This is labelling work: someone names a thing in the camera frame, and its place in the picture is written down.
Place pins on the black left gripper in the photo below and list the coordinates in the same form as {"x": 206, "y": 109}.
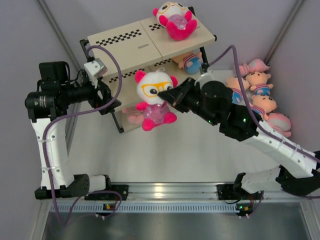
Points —
{"x": 95, "y": 101}

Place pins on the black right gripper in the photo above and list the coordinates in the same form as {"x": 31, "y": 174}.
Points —
{"x": 177, "y": 96}

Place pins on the white pink panda plush glasses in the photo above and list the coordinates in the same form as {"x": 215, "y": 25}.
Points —
{"x": 155, "y": 110}

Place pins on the peach doll blue pants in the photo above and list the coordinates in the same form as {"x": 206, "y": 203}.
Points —
{"x": 263, "y": 105}
{"x": 259, "y": 83}
{"x": 237, "y": 94}

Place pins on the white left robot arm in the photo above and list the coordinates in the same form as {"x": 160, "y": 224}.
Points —
{"x": 47, "y": 108}

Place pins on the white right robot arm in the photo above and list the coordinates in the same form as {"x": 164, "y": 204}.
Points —
{"x": 298, "y": 170}

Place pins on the pink striped plush bottom shelf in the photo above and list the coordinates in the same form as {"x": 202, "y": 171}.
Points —
{"x": 133, "y": 115}

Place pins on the peach doll on middle shelf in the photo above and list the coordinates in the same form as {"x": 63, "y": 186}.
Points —
{"x": 189, "y": 61}

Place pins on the beige three-tier shelf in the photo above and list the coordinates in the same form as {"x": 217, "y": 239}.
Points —
{"x": 145, "y": 45}

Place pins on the white panda toy on shelf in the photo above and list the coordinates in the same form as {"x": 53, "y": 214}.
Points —
{"x": 177, "y": 19}

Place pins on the pink plush far corner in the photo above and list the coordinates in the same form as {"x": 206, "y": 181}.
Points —
{"x": 256, "y": 65}

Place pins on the pink striped plush right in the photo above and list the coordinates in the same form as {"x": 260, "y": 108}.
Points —
{"x": 280, "y": 123}

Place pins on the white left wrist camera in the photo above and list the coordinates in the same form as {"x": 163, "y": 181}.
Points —
{"x": 95, "y": 70}

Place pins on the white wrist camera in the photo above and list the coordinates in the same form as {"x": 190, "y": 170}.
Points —
{"x": 95, "y": 70}
{"x": 206, "y": 76}

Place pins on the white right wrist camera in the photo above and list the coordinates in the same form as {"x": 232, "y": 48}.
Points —
{"x": 206, "y": 76}

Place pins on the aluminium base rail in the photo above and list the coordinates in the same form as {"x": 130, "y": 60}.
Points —
{"x": 174, "y": 191}

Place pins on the white slotted cable duct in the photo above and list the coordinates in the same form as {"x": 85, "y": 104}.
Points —
{"x": 164, "y": 207}

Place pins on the aluminium frame post left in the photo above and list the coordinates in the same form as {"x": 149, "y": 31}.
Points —
{"x": 58, "y": 32}

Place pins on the aluminium frame post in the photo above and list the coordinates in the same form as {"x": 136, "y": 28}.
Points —
{"x": 58, "y": 32}
{"x": 298, "y": 5}

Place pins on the aluminium frame post right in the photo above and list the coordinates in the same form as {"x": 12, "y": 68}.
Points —
{"x": 298, "y": 5}

